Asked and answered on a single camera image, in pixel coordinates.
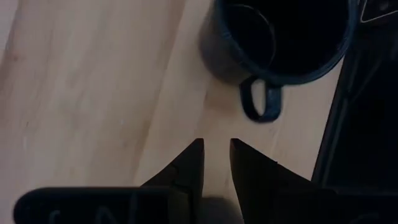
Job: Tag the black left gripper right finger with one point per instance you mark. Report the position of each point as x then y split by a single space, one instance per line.
258 174

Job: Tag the black table-level camera box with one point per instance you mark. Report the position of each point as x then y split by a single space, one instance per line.
382 9

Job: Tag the dark blue speckled enamel mug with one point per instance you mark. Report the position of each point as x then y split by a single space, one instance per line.
280 37

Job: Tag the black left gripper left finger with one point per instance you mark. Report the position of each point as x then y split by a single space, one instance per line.
189 168

